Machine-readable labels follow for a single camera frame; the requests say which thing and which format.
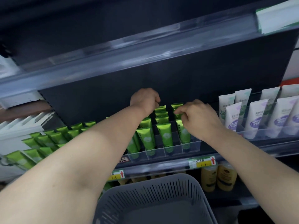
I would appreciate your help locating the green face wash tube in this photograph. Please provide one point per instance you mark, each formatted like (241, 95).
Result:
(176, 106)

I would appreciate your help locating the dark metal store shelf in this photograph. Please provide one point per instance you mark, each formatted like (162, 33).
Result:
(247, 156)
(116, 47)

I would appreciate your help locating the price label with red arrow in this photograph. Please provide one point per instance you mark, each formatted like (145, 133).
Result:
(202, 162)
(116, 175)

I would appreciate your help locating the green and white shelf label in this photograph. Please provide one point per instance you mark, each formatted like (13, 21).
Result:
(276, 17)

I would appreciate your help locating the clear plastic divider tray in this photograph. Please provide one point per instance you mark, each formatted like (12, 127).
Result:
(172, 149)

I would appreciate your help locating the person's left hand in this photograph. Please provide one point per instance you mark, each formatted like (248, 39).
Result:
(143, 100)

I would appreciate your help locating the person's left fingers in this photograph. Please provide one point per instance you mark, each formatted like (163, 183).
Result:
(156, 100)

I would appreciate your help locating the person's left forearm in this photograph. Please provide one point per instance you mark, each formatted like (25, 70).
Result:
(109, 144)

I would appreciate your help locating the pile of green boxes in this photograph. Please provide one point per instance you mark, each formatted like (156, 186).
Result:
(53, 137)

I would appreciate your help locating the black and red shelf label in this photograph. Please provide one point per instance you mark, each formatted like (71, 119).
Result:
(123, 159)

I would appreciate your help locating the yellow bottle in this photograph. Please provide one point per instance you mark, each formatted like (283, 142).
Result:
(209, 179)
(227, 177)
(122, 181)

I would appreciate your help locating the person's right hand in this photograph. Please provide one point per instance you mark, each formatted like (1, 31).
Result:
(200, 118)

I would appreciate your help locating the stack of white boxes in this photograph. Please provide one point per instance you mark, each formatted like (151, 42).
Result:
(21, 129)

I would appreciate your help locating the person's right thumb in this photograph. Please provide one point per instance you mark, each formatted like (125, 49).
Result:
(184, 118)

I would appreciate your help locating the rows of green tubes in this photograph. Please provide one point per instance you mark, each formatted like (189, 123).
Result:
(164, 135)

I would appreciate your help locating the row of white tubes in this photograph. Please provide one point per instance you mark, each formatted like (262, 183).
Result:
(257, 114)

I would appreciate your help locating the person's right forearm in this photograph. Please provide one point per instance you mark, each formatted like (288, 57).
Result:
(247, 163)

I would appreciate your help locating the brown cardboard piece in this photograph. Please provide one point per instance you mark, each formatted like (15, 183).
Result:
(25, 110)

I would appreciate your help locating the clear plastic display tray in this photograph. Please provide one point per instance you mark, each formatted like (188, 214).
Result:
(261, 131)

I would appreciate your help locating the grey plastic basket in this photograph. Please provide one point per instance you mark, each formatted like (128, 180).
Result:
(151, 198)

